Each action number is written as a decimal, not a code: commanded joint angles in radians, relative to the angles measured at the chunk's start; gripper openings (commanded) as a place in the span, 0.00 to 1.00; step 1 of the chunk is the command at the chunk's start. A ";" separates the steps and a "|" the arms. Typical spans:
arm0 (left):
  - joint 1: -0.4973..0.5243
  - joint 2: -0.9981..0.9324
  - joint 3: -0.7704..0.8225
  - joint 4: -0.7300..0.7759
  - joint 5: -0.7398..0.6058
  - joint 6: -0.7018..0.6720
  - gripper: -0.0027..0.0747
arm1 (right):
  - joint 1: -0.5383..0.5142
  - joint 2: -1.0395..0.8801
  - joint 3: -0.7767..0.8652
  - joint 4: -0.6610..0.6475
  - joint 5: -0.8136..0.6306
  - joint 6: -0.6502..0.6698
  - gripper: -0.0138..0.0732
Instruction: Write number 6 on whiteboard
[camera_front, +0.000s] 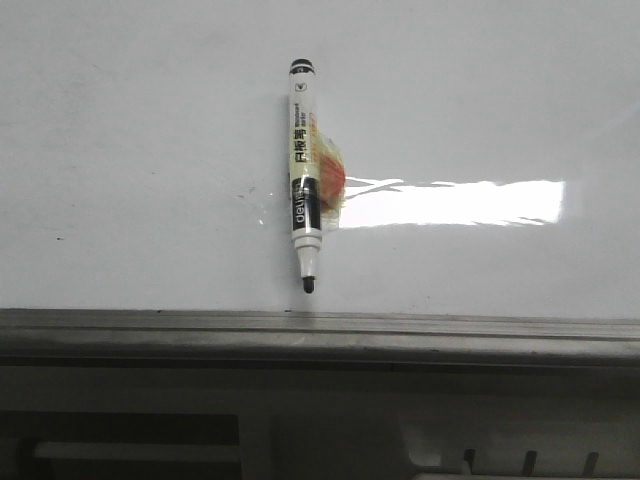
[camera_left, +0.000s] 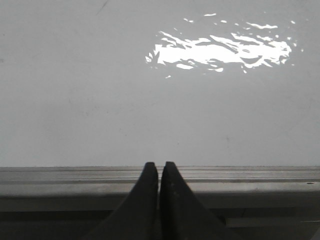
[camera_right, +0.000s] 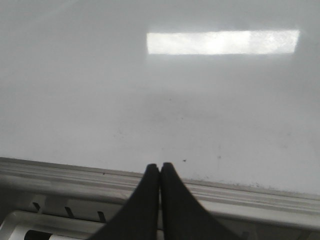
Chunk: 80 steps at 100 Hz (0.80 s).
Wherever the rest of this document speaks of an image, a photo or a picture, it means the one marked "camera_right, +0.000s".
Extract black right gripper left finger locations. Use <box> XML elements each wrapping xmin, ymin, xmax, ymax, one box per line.
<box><xmin>89</xmin><ymin>163</ymin><xmax>160</xmax><ymax>240</ymax></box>

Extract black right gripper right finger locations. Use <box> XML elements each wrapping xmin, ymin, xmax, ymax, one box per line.
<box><xmin>160</xmin><ymin>162</ymin><xmax>241</xmax><ymax>240</ymax></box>

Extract white marker tray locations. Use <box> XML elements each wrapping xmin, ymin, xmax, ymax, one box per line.
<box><xmin>0</xmin><ymin>193</ymin><xmax>320</xmax><ymax>240</ymax></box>

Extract white whiteboard with metal frame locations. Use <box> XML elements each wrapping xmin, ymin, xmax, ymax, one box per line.
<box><xmin>0</xmin><ymin>0</ymin><xmax>320</xmax><ymax>220</ymax></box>

